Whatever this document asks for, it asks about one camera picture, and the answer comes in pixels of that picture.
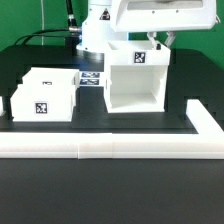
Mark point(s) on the white drawer cabinet box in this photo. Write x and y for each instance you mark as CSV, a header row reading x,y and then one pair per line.
x,y
135,76

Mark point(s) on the white L-shaped fence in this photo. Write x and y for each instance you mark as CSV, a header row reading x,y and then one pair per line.
x,y
206,143

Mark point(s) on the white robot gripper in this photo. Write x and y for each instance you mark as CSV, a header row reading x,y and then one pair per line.
x,y
162,15

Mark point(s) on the white block at left edge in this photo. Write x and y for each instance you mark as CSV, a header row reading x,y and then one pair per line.
x,y
1,107

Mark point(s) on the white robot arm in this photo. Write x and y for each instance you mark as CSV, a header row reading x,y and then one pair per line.
x,y
96,29

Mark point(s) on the white front drawer tray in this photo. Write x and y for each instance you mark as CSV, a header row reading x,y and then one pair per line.
x,y
44,103

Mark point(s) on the white drawer tray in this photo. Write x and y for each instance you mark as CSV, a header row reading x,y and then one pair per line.
x,y
40,76
44,103

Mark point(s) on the fiducial marker sheet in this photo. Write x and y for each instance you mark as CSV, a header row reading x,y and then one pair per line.
x,y
91,78

